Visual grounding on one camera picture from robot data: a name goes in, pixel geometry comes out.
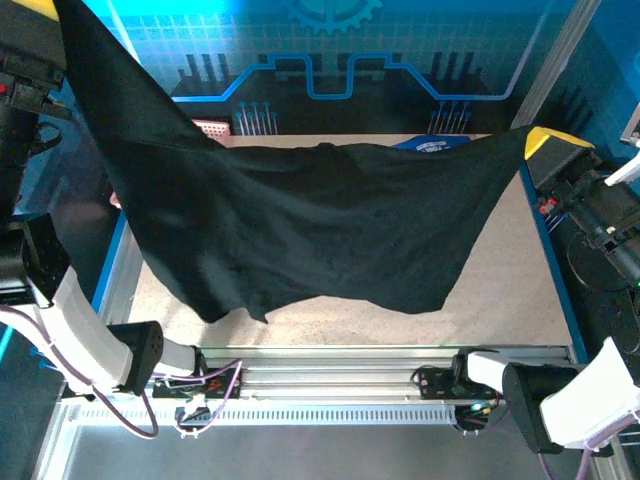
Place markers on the aluminium corner post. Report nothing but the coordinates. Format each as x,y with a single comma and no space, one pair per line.
550,65

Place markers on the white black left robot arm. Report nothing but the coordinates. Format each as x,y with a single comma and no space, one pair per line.
85,325

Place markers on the grey metal tray sheet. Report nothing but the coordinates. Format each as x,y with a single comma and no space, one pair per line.
300,455

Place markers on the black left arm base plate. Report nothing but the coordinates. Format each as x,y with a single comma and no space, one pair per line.
210,385

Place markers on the pink perforated plastic basket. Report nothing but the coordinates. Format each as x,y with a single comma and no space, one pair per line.
217,131

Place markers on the blue printed t-shirt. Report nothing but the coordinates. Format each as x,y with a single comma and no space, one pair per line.
430,144

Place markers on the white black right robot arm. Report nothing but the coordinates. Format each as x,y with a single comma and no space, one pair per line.
575,400

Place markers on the aluminium frame rail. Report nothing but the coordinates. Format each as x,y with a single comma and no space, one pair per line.
330,372

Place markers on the black t-shirt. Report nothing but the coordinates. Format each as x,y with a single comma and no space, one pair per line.
300,225

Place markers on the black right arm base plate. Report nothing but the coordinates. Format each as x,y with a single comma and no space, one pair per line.
440,382

